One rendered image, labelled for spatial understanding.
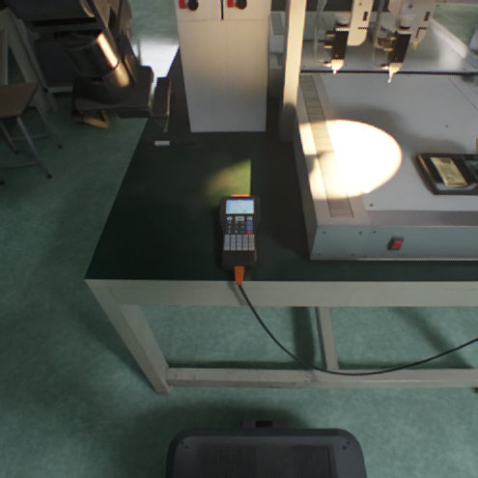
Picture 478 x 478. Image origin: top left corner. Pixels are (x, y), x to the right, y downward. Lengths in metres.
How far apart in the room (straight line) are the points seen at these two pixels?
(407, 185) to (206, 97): 0.57
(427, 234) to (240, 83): 0.59
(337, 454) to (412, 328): 0.71
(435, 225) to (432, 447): 0.92
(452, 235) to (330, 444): 0.63
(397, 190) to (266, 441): 0.72
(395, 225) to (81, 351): 1.26
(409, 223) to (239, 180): 0.41
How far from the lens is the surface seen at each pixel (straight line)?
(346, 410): 1.37
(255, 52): 0.94
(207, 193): 0.82
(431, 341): 1.59
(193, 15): 0.92
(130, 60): 0.50
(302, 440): 1.05
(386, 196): 0.70
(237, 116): 1.01
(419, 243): 0.70
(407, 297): 0.76
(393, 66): 0.78
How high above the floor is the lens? 1.28
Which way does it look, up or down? 48 degrees down
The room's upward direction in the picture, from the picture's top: 2 degrees counter-clockwise
